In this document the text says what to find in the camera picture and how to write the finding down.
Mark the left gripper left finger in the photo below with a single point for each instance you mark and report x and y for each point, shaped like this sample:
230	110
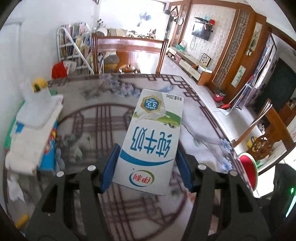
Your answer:
54	215

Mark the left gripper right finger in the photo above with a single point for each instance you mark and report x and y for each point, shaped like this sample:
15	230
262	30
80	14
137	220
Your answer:
240	215

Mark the white blue milk carton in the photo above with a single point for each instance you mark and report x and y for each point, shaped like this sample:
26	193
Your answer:
148	152

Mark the crumpled white tissue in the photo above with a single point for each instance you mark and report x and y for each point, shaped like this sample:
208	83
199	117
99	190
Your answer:
15	191

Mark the blue cartoon book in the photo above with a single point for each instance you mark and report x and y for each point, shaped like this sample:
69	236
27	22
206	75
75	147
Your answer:
48	160

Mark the red dustpan with broom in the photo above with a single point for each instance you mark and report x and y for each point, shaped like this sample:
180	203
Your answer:
227	108

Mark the floral printed tablecloth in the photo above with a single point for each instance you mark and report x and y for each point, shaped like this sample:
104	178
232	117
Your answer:
96	114

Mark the yellow tape roll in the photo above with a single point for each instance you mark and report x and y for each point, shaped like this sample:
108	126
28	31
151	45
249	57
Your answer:
39	84

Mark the red bag on floor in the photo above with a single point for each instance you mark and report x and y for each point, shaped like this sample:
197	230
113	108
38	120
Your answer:
59	70

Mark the wooden tv cabinet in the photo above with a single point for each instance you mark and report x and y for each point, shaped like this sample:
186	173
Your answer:
190	65

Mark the colourful framed picture on cabinet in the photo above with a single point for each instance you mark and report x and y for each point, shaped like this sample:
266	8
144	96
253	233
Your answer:
205	60

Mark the white magazine rack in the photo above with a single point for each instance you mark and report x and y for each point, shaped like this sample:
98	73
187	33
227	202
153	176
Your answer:
74	44

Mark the wooden chair far side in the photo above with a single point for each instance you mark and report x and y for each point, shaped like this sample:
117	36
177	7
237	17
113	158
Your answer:
126	48

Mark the wall mounted television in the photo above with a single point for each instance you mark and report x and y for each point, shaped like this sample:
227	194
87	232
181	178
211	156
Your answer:
202	30

